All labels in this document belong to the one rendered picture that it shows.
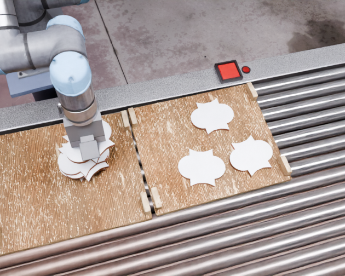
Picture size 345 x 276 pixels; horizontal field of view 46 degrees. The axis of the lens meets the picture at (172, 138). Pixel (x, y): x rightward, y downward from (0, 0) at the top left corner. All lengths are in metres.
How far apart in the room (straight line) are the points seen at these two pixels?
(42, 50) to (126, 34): 1.87
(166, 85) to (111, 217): 0.48
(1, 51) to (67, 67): 0.15
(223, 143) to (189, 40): 1.55
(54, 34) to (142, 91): 0.52
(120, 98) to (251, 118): 0.42
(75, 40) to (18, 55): 0.12
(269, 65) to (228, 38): 1.32
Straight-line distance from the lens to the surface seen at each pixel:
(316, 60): 1.53
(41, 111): 1.32
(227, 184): 1.17
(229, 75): 1.38
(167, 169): 1.17
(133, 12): 2.84
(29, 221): 1.16
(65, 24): 0.89
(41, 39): 0.88
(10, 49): 0.89
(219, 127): 1.24
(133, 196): 1.14
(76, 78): 0.78
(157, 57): 2.59
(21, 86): 1.45
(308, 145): 1.32
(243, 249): 1.15
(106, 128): 1.06
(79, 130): 0.94
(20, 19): 1.33
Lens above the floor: 2.01
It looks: 62 degrees down
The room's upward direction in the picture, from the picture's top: 7 degrees clockwise
